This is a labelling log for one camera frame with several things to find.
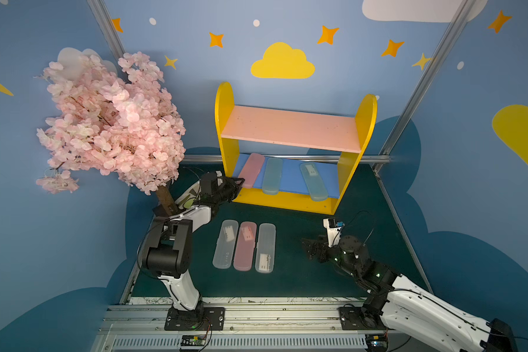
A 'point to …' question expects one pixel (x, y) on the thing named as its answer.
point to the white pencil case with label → (265, 248)
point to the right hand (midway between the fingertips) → (313, 236)
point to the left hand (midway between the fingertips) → (245, 177)
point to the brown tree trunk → (165, 195)
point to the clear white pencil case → (225, 246)
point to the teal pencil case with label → (316, 186)
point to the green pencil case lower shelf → (272, 177)
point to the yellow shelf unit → (291, 183)
